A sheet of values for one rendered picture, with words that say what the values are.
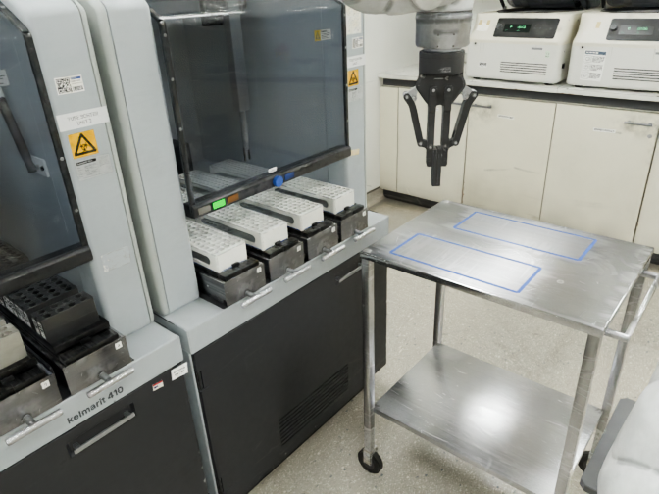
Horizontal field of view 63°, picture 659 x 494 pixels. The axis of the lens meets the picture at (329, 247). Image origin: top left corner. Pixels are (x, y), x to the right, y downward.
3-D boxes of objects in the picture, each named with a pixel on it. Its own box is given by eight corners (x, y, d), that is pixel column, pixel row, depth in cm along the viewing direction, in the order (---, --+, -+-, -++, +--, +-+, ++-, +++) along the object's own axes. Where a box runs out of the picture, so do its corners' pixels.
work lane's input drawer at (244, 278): (90, 239, 174) (83, 215, 170) (127, 225, 183) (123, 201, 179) (238, 314, 131) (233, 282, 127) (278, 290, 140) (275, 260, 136)
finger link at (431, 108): (438, 86, 90) (430, 86, 90) (433, 151, 95) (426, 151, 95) (435, 82, 93) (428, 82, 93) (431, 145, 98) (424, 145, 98)
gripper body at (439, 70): (418, 52, 86) (416, 110, 90) (472, 50, 85) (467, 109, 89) (414, 47, 92) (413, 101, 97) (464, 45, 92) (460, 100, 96)
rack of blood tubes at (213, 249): (152, 247, 151) (147, 226, 149) (180, 234, 158) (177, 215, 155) (219, 277, 134) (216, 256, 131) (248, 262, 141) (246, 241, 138)
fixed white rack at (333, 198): (268, 198, 182) (267, 180, 179) (288, 189, 189) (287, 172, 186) (335, 218, 165) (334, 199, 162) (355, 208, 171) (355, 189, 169)
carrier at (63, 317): (96, 317, 117) (89, 293, 114) (101, 320, 116) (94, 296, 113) (43, 342, 109) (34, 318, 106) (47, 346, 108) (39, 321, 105)
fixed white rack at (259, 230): (196, 228, 162) (192, 210, 159) (222, 218, 168) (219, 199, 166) (264, 255, 144) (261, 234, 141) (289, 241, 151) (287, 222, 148)
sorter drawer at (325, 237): (169, 210, 194) (165, 186, 190) (199, 198, 204) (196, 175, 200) (320, 266, 151) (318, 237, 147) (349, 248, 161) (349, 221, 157)
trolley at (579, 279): (356, 467, 178) (350, 248, 142) (427, 391, 209) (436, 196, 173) (560, 594, 139) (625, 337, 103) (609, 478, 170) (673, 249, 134)
